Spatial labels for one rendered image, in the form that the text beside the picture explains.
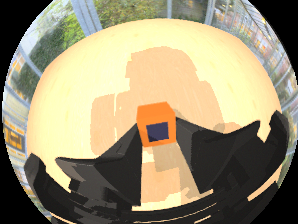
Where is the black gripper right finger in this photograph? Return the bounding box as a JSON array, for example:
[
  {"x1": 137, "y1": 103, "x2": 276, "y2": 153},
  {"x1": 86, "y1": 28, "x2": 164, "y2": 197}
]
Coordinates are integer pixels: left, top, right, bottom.
[{"x1": 176, "y1": 116, "x2": 261, "y2": 194}]

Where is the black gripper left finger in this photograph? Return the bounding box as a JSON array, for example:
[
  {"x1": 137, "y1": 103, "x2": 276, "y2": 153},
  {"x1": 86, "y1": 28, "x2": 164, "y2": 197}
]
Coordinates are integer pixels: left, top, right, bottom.
[{"x1": 55, "y1": 123, "x2": 144, "y2": 206}]

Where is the orange block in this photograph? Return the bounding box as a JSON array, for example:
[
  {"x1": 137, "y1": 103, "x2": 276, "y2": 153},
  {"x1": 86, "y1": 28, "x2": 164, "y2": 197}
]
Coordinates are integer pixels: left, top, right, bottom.
[{"x1": 137, "y1": 101, "x2": 176, "y2": 148}]

